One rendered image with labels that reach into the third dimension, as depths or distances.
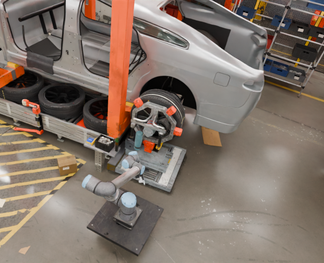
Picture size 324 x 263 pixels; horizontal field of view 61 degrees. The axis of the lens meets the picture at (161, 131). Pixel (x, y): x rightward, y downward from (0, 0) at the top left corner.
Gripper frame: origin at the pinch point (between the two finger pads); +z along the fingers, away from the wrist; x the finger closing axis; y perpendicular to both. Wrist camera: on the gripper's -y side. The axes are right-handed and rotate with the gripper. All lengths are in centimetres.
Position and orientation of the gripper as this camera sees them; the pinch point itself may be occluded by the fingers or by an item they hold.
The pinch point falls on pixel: (143, 181)
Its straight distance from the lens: 302.3
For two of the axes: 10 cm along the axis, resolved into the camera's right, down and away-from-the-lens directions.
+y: -9.3, 3.1, -2.0
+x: 2.9, 2.5, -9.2
